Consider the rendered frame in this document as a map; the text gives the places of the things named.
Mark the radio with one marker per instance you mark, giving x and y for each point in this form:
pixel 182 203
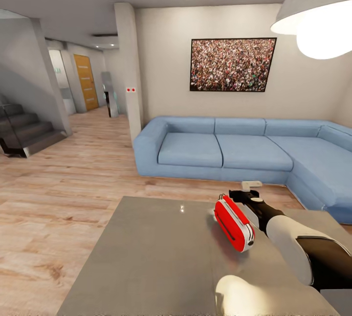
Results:
pixel 235 224

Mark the picture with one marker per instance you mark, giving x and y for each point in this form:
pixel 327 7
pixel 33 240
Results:
pixel 231 64

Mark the coffee table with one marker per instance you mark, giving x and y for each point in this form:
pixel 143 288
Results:
pixel 167 257

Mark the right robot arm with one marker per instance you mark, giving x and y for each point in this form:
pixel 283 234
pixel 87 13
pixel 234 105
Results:
pixel 314 258

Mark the stairs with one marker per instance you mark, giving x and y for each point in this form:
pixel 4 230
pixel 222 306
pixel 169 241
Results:
pixel 22 134

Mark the door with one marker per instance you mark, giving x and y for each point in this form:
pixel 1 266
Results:
pixel 84 71

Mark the sofa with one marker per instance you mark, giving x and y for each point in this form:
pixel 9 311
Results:
pixel 311 158

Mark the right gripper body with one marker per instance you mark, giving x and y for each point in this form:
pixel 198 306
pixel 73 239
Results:
pixel 239 195

